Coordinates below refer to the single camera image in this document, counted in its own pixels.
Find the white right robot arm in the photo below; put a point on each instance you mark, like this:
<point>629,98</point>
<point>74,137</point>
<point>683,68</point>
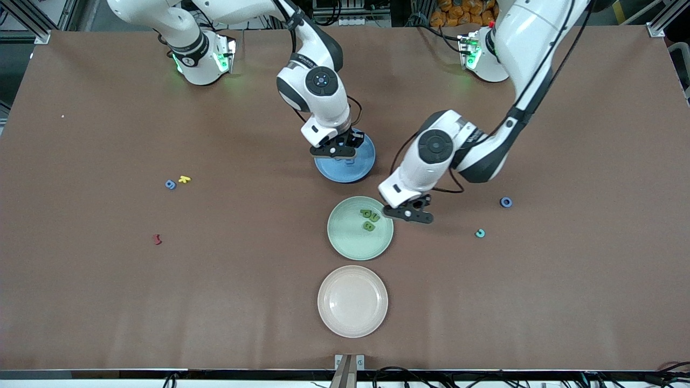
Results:
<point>323,108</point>

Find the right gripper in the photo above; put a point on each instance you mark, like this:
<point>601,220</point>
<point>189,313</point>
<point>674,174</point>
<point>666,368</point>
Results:
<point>355,139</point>

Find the beige plate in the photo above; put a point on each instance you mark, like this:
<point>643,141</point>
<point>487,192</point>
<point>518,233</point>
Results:
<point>352,302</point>

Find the brown table cover sheet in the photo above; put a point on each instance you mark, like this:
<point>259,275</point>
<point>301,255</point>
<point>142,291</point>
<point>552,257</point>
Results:
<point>485,323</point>

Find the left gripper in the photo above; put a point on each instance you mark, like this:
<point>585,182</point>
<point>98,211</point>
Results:
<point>425,200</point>

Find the blue foam letter O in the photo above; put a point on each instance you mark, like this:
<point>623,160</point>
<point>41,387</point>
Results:
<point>501,202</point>

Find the pile of orange objects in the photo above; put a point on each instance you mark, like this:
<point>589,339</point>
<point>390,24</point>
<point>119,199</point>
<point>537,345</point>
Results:
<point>458,11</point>

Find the green foam letter B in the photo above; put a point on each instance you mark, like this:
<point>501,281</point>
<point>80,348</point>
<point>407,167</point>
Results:
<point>368,226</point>

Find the blue plate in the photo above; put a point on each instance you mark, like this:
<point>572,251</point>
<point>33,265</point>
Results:
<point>345,172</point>

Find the light green plate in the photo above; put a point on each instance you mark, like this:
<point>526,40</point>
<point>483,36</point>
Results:
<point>350,237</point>

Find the green foam letter P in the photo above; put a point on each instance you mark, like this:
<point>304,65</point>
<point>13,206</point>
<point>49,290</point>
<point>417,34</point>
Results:
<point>367,214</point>

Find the table edge metal bracket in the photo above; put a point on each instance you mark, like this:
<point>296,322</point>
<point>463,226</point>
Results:
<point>349,372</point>

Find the white power strip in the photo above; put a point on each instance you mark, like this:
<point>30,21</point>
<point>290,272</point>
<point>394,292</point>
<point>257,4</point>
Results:
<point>356,22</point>

